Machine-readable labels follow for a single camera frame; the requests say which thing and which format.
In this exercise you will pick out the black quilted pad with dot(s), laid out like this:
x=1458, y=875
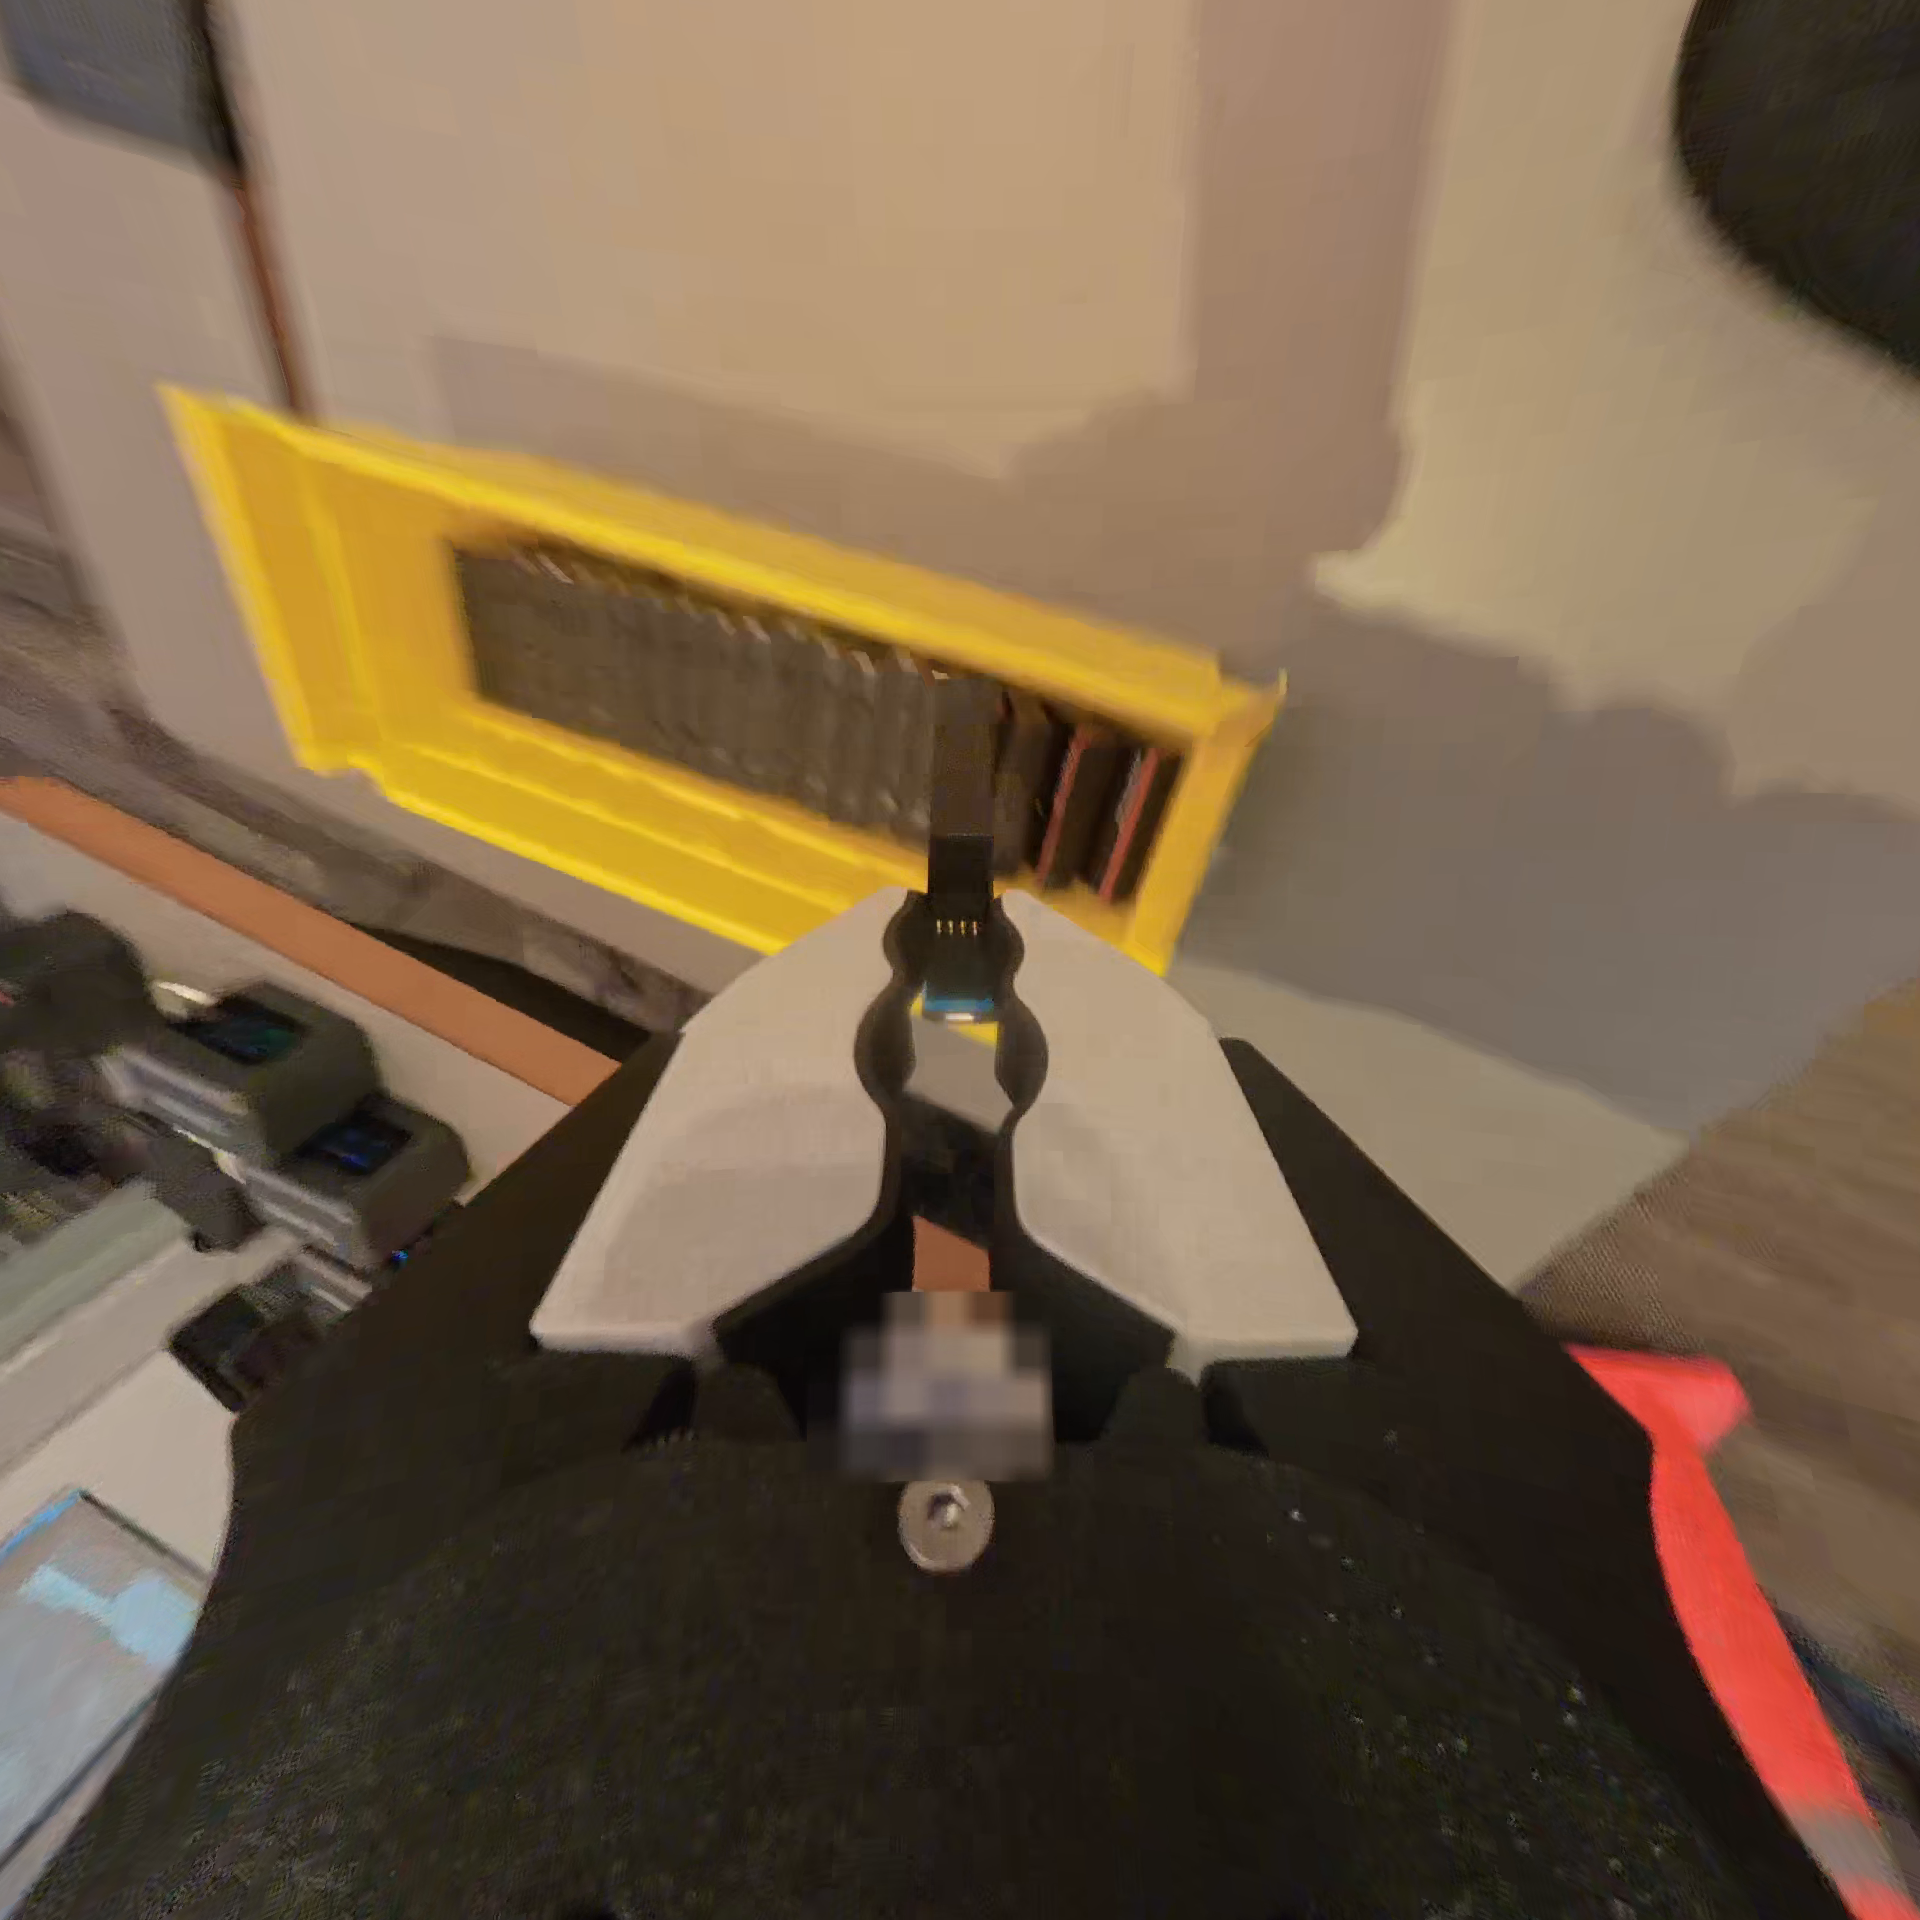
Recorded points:
x=1815, y=165

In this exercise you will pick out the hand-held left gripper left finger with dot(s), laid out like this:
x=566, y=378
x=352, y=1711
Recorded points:
x=720, y=1171

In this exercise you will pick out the red blurred object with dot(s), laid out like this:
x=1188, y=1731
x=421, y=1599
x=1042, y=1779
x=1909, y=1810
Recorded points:
x=1727, y=1593

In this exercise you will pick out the row of black camera batteries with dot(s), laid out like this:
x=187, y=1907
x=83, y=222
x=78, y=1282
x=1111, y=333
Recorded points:
x=692, y=691

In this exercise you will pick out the black battery charging case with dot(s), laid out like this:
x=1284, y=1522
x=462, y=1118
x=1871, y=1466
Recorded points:
x=363, y=1179
x=240, y=1067

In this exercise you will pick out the yellow plastic bin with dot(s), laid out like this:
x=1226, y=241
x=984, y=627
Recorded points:
x=363, y=603

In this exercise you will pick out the black camera battery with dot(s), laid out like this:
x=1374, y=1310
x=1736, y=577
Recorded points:
x=960, y=812

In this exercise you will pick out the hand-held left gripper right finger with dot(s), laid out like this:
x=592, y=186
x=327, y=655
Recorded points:
x=1188, y=1171

